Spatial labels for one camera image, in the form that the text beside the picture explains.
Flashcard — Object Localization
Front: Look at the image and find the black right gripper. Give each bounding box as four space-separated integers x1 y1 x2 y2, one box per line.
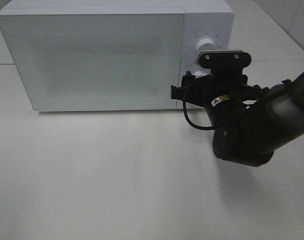
170 69 268 110

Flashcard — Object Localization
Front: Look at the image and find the white timer knob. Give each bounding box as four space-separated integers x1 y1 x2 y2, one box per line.
193 70 208 78

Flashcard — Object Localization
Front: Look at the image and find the white microwave door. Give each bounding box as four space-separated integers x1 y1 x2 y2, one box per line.
0 14 184 112

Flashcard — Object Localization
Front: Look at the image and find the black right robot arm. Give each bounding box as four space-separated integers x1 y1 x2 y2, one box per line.
171 67 304 167

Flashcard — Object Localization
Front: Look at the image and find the upper white power knob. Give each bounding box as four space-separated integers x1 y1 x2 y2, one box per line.
196 36 217 53

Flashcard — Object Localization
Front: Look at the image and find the white microwave oven body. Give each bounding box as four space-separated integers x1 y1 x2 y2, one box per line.
0 0 235 110

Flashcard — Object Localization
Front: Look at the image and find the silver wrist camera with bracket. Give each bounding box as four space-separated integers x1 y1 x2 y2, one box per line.
195 50 252 70

